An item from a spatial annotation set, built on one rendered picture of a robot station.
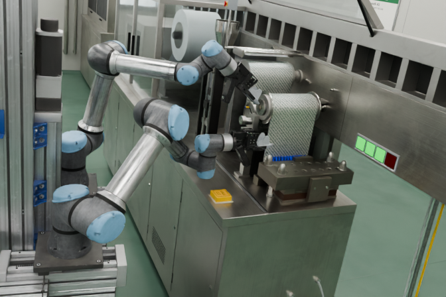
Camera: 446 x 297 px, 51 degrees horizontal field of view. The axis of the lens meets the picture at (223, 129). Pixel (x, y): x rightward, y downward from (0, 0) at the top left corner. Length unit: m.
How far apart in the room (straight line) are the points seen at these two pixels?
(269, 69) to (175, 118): 0.80
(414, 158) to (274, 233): 0.63
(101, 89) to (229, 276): 0.96
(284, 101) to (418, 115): 0.57
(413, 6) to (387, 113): 3.29
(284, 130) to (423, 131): 0.60
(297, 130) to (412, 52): 0.61
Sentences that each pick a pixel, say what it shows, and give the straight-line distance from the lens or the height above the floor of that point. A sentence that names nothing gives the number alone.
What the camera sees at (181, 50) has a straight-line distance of 2.93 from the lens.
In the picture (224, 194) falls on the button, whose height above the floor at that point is 0.92.
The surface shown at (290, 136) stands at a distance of 2.15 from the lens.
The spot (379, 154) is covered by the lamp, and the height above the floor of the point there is 1.19.
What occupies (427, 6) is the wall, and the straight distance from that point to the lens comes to 5.07.
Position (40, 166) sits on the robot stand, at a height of 1.05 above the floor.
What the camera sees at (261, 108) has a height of 1.25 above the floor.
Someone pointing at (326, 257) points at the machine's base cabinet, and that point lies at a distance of 2.25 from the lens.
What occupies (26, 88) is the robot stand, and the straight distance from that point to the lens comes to 1.68.
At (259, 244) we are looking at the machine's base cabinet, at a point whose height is 0.76.
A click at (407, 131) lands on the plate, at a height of 1.32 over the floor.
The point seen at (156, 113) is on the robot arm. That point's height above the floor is 1.30.
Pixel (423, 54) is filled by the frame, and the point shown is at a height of 1.61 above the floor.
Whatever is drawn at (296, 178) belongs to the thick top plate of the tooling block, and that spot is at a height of 1.02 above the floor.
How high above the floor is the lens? 1.81
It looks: 19 degrees down
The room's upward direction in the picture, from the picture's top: 8 degrees clockwise
